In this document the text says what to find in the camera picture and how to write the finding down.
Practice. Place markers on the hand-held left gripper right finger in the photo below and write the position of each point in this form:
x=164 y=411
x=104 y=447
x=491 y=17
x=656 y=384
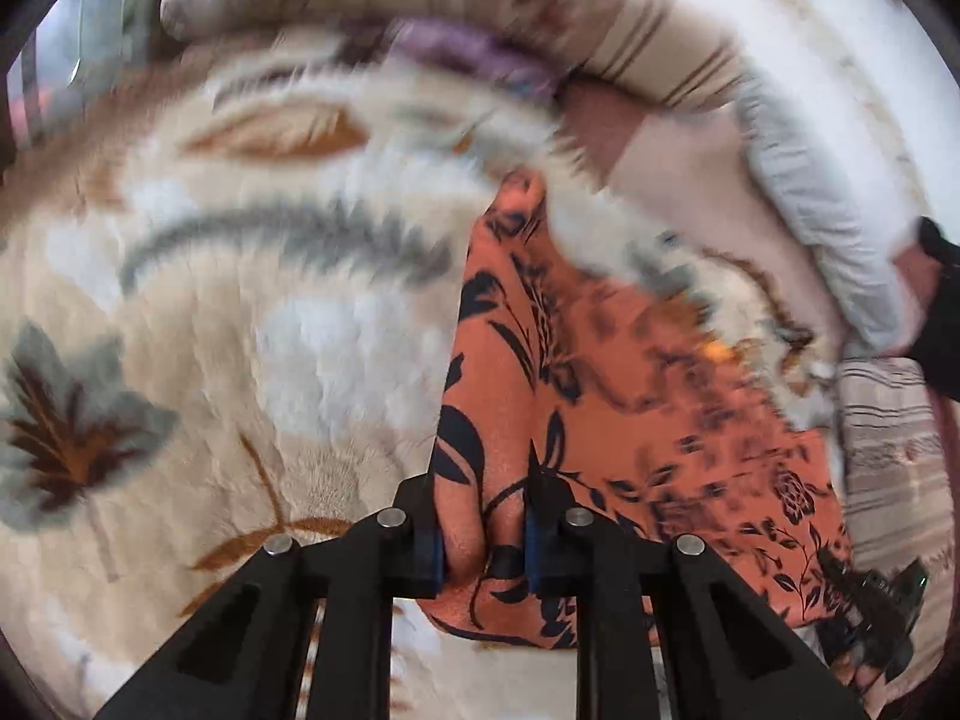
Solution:
x=534 y=556

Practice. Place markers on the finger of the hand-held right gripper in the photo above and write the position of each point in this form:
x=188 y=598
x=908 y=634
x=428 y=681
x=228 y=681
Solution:
x=840 y=577

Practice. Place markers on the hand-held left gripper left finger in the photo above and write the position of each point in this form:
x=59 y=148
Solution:
x=434 y=556

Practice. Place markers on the orange black floral garment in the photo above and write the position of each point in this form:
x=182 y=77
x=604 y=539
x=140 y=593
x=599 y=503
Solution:
x=600 y=427

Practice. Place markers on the beige striped pillow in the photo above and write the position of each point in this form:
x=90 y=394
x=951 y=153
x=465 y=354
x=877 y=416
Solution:
x=892 y=465

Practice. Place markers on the black cloth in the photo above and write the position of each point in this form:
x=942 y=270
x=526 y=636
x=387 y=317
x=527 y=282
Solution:
x=941 y=315

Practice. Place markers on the beige leaf-print fleece blanket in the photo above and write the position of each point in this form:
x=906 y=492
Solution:
x=225 y=315

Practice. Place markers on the grey pillow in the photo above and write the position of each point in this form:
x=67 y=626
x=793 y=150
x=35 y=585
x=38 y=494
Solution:
x=817 y=202

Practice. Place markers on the pink brown bedsheet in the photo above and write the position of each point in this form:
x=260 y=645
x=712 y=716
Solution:
x=675 y=157

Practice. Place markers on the purple cloth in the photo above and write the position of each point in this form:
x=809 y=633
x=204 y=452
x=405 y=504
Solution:
x=465 y=52

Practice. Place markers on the window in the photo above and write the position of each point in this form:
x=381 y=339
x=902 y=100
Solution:
x=75 y=37

